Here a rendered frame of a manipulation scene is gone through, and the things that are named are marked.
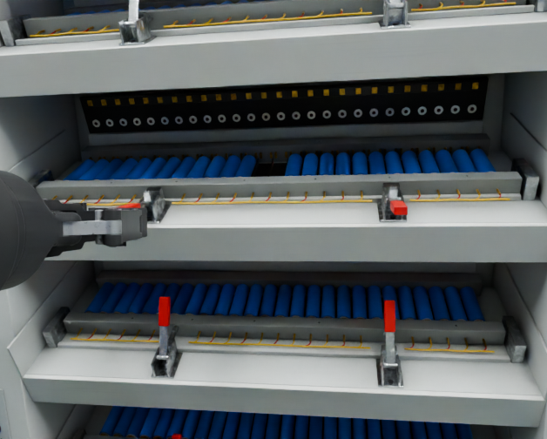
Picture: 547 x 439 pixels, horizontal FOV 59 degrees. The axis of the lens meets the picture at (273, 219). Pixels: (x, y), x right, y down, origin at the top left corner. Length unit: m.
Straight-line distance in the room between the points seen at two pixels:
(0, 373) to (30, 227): 0.42
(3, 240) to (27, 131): 0.43
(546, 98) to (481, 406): 0.33
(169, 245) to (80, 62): 0.21
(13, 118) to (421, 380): 0.57
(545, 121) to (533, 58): 0.08
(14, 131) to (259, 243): 0.33
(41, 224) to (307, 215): 0.29
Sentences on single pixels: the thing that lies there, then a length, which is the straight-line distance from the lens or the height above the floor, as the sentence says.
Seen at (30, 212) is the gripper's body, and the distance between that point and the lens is 0.31.
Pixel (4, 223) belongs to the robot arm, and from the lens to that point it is 0.28.
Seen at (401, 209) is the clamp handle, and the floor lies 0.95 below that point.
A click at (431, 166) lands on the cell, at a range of 0.59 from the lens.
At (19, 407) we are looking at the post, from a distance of 0.72.
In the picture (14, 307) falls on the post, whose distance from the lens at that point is 0.67.
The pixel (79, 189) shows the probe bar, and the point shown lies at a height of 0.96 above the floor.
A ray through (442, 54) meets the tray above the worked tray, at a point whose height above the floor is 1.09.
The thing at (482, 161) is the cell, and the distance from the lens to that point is 0.61.
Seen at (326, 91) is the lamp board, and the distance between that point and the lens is 0.65.
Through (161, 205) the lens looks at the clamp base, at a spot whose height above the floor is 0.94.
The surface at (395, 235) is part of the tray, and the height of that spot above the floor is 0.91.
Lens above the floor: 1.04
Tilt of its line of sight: 12 degrees down
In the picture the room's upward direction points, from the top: 2 degrees counter-clockwise
